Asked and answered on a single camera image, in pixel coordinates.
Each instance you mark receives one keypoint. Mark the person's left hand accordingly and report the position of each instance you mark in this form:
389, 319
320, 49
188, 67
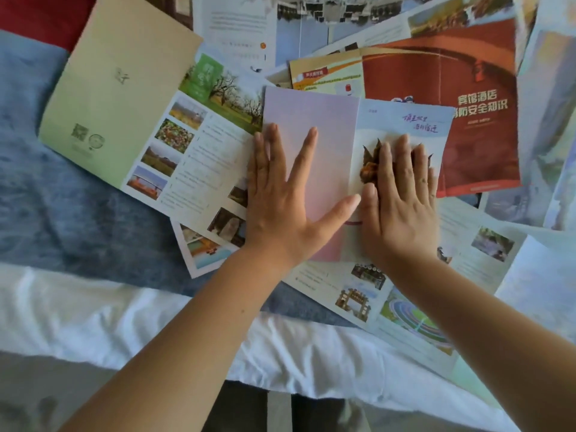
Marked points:
279, 211

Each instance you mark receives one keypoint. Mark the person's right hand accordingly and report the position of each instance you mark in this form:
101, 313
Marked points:
400, 220

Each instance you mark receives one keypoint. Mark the blossom tree brochure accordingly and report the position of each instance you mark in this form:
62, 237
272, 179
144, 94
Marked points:
324, 283

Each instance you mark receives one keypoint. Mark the purple crab picture brochure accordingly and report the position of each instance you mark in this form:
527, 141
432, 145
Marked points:
315, 112

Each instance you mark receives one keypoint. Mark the red cover brochure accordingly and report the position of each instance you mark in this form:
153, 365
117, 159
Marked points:
486, 143

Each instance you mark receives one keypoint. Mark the white hotel bed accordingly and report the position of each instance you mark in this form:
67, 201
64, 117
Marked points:
135, 319

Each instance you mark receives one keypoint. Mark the pale green leaflet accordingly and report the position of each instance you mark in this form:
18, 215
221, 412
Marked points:
121, 85

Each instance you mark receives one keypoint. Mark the person's right forearm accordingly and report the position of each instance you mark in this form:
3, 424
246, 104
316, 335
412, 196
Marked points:
495, 346

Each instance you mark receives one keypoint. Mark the person's left forearm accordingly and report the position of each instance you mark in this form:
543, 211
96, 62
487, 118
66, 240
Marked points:
189, 355

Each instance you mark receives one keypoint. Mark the red and blue bed runner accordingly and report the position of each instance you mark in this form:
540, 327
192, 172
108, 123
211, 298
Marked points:
67, 220

